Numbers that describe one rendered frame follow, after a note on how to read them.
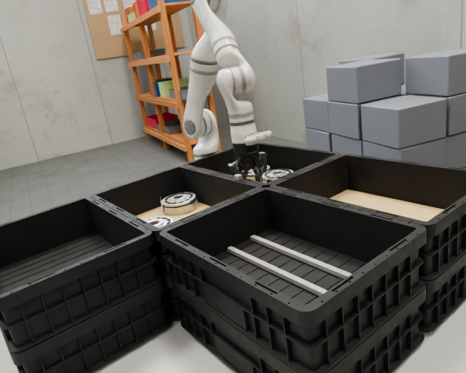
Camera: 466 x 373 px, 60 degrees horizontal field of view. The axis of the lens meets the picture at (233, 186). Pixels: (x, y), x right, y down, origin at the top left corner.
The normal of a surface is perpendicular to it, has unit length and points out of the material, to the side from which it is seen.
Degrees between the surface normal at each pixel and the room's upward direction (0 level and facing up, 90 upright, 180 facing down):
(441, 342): 0
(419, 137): 90
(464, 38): 90
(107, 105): 90
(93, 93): 90
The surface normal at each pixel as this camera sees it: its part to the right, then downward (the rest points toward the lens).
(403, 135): 0.33, 0.26
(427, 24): -0.87, 0.27
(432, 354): -0.15, -0.94
